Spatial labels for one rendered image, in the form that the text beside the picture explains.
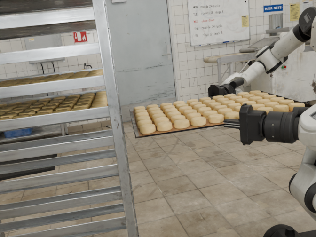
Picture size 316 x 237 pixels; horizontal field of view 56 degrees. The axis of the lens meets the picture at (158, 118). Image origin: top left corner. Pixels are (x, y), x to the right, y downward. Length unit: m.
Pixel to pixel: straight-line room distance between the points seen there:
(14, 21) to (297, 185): 1.21
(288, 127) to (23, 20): 0.75
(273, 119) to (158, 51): 4.31
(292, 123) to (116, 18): 4.32
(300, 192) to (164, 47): 4.05
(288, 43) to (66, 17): 1.08
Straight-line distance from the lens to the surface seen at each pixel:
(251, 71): 1.61
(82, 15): 0.87
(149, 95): 5.10
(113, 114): 0.85
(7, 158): 0.97
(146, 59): 5.05
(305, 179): 1.41
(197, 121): 0.95
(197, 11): 5.31
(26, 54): 0.89
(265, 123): 0.88
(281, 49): 1.62
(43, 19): 0.88
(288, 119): 0.87
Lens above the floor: 1.22
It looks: 14 degrees down
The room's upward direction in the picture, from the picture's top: 6 degrees counter-clockwise
